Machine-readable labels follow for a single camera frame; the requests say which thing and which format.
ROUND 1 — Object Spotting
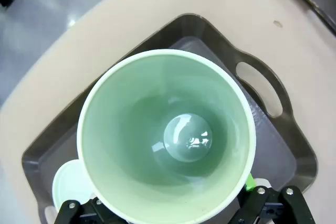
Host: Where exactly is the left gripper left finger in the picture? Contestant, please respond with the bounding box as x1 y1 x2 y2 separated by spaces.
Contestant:
54 198 127 224

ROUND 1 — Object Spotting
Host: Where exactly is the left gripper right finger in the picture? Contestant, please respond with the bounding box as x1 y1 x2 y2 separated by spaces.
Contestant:
234 172 316 224

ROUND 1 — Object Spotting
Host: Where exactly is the tall pale green cup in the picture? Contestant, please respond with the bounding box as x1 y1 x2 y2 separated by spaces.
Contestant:
76 49 257 223

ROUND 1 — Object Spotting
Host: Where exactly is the pale green bowl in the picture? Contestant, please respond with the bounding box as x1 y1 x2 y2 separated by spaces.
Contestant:
51 158 96 212

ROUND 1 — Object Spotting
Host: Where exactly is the dark brown handled tray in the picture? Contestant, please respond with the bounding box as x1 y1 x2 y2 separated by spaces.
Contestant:
277 0 336 36
21 13 318 224

